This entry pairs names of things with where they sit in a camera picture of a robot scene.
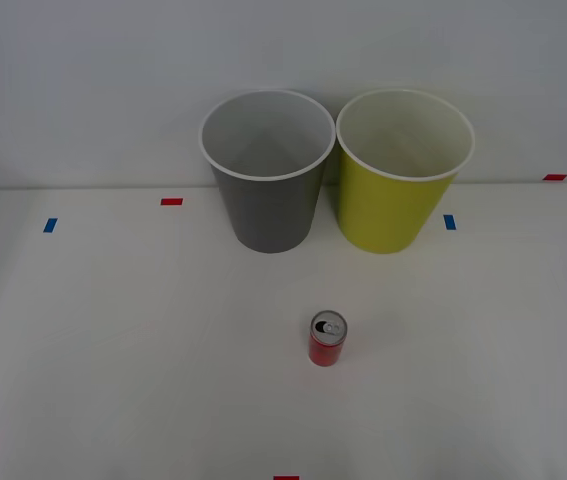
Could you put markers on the red drink can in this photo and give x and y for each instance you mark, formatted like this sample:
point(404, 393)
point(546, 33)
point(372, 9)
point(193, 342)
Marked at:
point(326, 345)

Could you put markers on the grey plastic waste bin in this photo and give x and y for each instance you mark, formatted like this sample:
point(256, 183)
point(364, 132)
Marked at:
point(270, 215)

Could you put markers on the yellow-green plastic waste bin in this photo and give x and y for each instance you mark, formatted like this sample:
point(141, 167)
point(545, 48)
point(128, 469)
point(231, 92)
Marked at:
point(388, 212)

